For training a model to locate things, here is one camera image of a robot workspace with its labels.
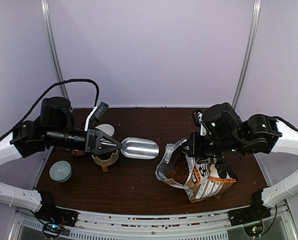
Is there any light blue ceramic bowl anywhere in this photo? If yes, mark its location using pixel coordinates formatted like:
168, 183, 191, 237
49, 160, 72, 183

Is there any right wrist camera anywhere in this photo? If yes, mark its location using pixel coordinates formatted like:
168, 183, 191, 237
191, 109, 207, 136

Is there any metal food scoop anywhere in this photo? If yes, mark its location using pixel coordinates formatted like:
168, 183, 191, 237
118, 137, 159, 160

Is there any cream pet bowl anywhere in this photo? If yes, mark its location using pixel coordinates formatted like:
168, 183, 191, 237
92, 150, 119, 173

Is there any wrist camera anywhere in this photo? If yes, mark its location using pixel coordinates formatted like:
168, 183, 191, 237
191, 109, 207, 136
84, 101, 109, 131

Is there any right metal frame post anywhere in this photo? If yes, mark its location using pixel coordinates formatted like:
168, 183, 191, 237
232, 0, 261, 111

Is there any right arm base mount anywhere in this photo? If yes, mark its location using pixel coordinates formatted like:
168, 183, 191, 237
228, 189, 271, 238

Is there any pink pet bowl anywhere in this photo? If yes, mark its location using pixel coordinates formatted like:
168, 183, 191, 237
72, 150, 85, 157

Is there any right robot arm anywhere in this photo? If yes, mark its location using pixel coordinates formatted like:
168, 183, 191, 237
181, 102, 298, 221

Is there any white ceramic bowl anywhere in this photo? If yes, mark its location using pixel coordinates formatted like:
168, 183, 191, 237
95, 123, 115, 137

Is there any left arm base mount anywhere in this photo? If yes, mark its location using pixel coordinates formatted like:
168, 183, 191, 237
34, 190, 78, 240

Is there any metal frame post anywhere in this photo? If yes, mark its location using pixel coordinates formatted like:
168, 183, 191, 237
232, 0, 261, 111
41, 0, 70, 100

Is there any pet food bag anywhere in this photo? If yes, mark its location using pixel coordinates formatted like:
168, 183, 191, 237
155, 139, 238, 203

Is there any left metal frame post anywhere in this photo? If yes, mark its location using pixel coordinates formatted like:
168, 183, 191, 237
41, 0, 70, 100

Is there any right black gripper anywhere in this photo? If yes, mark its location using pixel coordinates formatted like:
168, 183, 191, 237
181, 131, 244, 158

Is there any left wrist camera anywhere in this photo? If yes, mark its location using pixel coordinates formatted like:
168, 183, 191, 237
84, 101, 109, 131

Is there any front aluminium rail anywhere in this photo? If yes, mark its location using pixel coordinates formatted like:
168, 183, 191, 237
8, 203, 298, 240

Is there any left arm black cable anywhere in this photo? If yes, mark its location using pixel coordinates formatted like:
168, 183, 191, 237
0, 78, 100, 148

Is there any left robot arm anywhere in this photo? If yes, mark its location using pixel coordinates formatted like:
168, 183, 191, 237
0, 96, 122, 222

